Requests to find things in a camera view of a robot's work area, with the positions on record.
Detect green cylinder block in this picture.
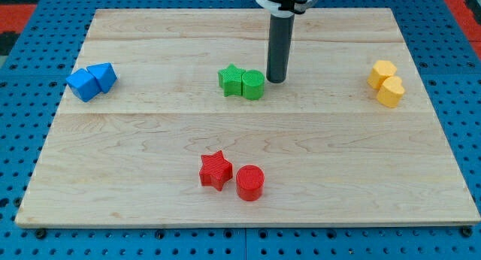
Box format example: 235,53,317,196
241,70,265,100

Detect black robot arm flange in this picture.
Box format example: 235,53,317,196
256,0,318,18

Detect green star block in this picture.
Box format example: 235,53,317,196
218,64,246,97

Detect red star block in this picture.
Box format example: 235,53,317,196
199,150,233,192

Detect red cylinder block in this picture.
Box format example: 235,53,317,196
236,165,265,201

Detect light wooden board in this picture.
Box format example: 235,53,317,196
16,8,480,228

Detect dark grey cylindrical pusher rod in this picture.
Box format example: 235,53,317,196
266,15,295,83

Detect blue triangular prism block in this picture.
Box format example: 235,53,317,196
86,63,117,93

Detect yellow hexagon block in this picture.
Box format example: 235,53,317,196
367,60,398,89

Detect yellow heart block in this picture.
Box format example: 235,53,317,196
376,76,405,108

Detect blue cube block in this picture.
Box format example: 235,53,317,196
66,68,101,102

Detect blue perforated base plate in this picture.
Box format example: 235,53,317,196
1,0,480,259

